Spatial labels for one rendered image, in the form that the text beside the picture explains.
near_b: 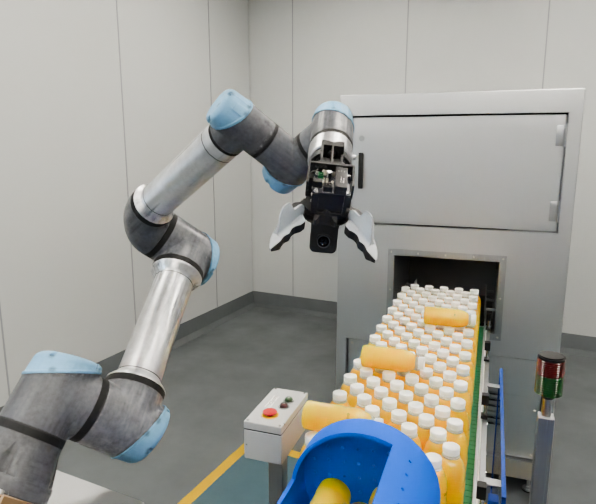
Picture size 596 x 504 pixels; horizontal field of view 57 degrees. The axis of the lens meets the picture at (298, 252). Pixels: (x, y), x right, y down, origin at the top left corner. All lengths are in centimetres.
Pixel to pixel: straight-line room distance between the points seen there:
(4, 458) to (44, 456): 6
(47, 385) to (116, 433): 14
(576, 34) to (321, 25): 222
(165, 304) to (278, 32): 489
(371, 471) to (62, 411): 59
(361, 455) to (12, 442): 63
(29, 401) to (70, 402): 6
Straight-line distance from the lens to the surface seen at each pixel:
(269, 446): 141
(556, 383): 149
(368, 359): 170
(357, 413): 133
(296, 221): 82
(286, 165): 100
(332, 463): 120
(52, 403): 101
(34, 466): 100
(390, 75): 536
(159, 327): 114
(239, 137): 98
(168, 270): 122
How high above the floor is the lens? 177
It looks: 11 degrees down
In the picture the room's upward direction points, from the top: straight up
